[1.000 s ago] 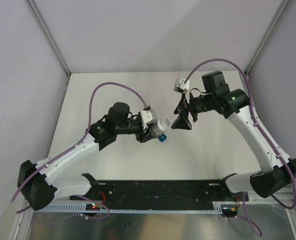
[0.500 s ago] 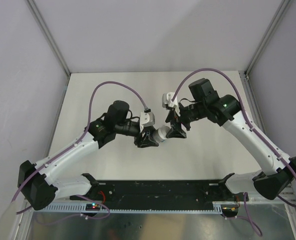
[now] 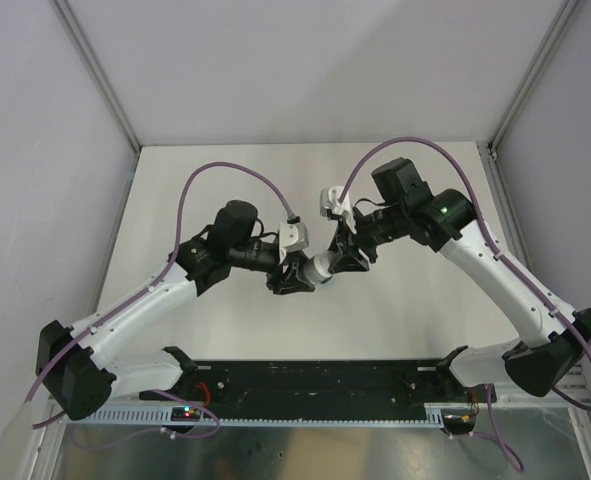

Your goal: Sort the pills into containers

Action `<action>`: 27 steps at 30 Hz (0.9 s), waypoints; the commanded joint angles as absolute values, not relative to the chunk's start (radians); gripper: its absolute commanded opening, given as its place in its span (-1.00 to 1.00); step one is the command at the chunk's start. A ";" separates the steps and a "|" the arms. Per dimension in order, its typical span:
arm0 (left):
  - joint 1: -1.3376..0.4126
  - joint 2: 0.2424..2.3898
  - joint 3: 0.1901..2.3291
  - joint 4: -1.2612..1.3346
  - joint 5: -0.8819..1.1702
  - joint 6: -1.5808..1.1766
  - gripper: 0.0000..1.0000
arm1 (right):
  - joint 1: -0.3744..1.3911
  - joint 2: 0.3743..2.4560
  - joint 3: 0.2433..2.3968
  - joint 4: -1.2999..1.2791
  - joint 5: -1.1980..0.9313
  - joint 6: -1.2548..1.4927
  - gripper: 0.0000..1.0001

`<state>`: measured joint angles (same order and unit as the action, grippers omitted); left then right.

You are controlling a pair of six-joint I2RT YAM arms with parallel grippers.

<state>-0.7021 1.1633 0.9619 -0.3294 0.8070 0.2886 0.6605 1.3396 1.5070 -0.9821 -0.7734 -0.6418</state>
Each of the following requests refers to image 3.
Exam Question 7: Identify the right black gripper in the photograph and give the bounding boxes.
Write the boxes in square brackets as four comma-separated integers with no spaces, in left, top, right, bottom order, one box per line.
[328,202,407,273]

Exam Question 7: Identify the white bottle cap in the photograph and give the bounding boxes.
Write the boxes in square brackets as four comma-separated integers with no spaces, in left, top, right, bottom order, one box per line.
[315,251,335,272]

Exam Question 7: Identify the right aluminium frame post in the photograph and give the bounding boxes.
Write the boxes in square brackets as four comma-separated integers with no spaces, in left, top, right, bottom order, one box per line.
[487,0,585,155]

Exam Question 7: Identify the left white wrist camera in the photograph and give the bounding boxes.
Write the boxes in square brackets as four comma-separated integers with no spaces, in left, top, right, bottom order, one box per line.
[278,219,309,263]

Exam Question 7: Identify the white pill bottle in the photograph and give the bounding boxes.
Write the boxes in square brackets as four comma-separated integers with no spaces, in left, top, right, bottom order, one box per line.
[304,254,333,285]

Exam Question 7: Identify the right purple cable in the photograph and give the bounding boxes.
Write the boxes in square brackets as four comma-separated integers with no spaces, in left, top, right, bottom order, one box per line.
[339,137,591,412]

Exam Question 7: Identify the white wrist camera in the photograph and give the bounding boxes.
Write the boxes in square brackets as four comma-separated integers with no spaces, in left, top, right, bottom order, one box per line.
[278,219,309,263]
[319,186,356,233]

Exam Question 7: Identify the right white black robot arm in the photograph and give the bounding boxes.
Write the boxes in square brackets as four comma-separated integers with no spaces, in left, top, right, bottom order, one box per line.
[320,158,591,401]

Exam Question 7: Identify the purple cable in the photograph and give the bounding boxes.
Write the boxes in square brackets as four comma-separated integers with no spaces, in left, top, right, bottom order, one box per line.
[339,137,591,412]
[22,162,301,430]

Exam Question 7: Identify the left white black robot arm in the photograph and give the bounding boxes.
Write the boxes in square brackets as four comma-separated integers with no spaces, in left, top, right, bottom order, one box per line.
[36,200,314,420]

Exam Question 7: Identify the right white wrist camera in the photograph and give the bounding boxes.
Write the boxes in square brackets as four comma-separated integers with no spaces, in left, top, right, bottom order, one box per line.
[319,186,356,233]

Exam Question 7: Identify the aluminium frame post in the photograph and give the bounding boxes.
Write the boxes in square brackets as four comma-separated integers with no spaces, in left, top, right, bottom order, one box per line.
[49,0,142,156]
[487,0,585,155]

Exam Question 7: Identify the left aluminium frame post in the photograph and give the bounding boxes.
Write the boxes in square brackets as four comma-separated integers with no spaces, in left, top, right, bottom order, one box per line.
[49,0,142,156]

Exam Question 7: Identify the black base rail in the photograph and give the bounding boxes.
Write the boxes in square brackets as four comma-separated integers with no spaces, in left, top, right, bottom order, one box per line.
[139,357,499,421]

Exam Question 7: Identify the grey slotted cable duct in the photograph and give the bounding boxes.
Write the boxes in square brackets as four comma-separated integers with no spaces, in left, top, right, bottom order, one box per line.
[76,402,474,429]

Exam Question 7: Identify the aluminium frame crossbar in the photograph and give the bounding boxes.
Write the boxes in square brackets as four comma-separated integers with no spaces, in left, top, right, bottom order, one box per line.
[494,366,591,404]

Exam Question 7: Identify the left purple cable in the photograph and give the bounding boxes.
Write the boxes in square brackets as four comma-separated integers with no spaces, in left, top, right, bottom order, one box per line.
[22,162,301,430]

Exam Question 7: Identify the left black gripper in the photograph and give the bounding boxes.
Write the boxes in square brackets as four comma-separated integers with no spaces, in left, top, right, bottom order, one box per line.
[229,239,314,295]

